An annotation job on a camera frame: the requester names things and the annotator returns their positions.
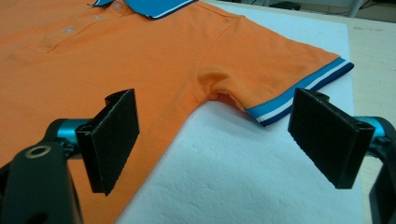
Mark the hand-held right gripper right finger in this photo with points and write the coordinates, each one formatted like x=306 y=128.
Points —
x=330 y=140

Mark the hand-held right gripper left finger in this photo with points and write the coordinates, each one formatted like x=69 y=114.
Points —
x=109 y=140

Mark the orange polo shirt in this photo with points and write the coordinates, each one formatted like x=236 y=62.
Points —
x=124 y=62

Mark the wooden table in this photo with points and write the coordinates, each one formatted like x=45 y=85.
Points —
x=373 y=62

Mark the white foam mat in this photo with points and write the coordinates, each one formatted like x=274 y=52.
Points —
x=233 y=171

